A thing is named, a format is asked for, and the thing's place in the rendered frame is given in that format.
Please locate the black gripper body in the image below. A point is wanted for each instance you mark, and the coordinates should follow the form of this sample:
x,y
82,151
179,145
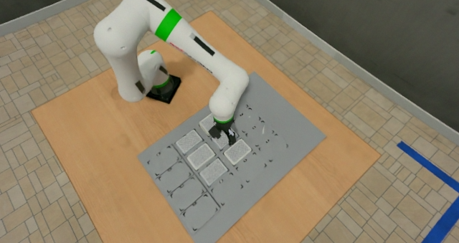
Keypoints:
x,y
226,129

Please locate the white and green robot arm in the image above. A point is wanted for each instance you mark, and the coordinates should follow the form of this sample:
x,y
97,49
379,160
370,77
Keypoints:
x,y
118,35

